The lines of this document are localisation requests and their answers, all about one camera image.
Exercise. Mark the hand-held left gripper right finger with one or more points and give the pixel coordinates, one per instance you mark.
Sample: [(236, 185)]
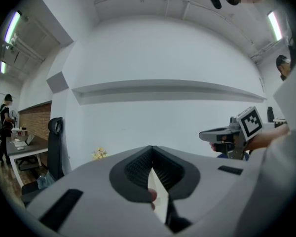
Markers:
[(207, 181)]

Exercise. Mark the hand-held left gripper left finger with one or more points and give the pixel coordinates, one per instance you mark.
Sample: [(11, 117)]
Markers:
[(96, 206)]

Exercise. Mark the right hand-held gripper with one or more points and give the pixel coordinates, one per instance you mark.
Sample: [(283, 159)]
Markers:
[(250, 123)]

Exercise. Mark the person's right forearm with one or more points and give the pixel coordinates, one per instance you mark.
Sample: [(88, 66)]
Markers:
[(269, 137)]

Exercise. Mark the person's right hand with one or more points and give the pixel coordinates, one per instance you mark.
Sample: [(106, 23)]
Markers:
[(213, 147)]

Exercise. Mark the person's left hand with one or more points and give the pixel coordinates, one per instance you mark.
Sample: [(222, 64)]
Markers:
[(153, 196)]

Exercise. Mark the yellow flower bunch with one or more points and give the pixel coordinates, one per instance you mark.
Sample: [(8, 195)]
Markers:
[(99, 153)]

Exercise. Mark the teal cloth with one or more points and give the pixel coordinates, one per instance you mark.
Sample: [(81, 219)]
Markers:
[(45, 180)]

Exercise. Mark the black office chair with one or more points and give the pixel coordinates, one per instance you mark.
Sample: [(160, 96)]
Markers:
[(55, 147)]

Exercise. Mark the grey desk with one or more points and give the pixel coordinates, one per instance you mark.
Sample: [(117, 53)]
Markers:
[(27, 148)]

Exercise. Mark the white paper sheets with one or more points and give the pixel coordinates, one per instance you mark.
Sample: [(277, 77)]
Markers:
[(19, 144)]

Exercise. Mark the white shelf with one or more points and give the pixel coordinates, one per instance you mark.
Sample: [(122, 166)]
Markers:
[(21, 131)]

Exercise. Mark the black standing fan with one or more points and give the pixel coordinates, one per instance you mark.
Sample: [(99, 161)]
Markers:
[(13, 117)]

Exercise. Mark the long ceiling light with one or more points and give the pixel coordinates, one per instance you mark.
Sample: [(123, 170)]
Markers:
[(3, 67), (12, 26), (275, 25)]

